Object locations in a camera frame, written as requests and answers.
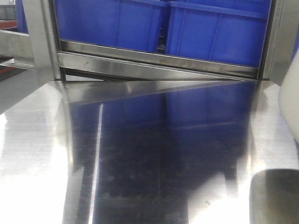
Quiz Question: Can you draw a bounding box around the white plastic bin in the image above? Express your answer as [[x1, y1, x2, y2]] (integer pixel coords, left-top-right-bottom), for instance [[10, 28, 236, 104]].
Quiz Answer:
[[279, 50, 299, 142]]

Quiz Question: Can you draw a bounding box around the left blue plastic crate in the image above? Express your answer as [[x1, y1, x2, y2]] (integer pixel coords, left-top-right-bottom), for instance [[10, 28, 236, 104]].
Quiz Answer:
[[54, 0, 167, 52]]

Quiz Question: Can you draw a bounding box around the blue plastic crate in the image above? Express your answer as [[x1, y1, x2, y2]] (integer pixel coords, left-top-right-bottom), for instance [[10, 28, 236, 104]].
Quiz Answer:
[[54, 0, 167, 52], [166, 0, 271, 67]]

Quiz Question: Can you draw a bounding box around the right blue plastic crate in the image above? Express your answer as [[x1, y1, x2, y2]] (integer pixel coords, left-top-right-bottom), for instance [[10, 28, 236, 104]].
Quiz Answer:
[[166, 0, 271, 67]]

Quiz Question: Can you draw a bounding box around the stainless steel shelf frame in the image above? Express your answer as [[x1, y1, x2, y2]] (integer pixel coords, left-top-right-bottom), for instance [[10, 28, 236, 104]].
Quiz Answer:
[[0, 0, 299, 84]]

